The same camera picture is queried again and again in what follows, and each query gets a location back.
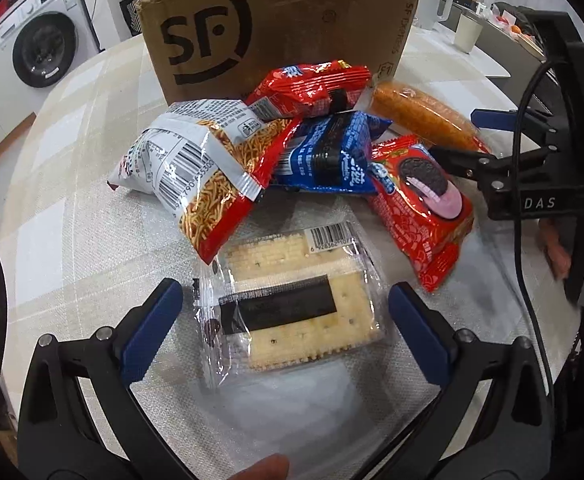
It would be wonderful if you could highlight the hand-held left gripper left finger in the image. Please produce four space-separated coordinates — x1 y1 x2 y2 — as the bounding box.
17 278 193 480

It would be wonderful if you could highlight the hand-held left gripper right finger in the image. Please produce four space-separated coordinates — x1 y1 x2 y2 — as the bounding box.
388 281 560 480

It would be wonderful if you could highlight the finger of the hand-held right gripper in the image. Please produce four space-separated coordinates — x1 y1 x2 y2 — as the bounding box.
470 107 560 141
429 145 510 183

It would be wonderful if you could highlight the clear orange snack packet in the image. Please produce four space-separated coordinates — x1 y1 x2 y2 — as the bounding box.
370 81 493 157

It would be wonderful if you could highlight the red pink-cream cookie packet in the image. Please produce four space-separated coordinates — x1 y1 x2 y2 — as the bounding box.
366 134 476 294

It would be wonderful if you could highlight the clear cracker packet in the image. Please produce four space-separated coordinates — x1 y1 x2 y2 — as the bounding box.
191 221 391 393

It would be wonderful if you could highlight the blue cookie packet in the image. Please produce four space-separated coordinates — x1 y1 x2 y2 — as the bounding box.
271 111 393 196

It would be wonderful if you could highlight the red chocolate cookie packet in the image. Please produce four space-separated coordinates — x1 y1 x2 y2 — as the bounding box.
246 59 373 122

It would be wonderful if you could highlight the white noodle snack packet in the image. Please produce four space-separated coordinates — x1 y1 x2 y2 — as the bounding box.
109 100 295 265

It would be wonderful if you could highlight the brown cardboard box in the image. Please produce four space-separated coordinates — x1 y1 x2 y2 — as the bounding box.
138 0 420 106

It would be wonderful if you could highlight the person's right hand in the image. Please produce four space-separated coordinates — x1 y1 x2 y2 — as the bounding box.
538 210 584 281

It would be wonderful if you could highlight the person's left hand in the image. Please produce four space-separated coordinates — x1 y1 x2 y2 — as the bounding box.
240 454 291 480

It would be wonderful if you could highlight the white cup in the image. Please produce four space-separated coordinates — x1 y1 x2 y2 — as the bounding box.
454 12 482 55

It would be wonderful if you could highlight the white washing machine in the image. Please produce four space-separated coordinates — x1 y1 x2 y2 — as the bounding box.
0 0 100 90

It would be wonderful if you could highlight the black white patterned chair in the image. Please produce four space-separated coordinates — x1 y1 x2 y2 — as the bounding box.
119 0 145 37

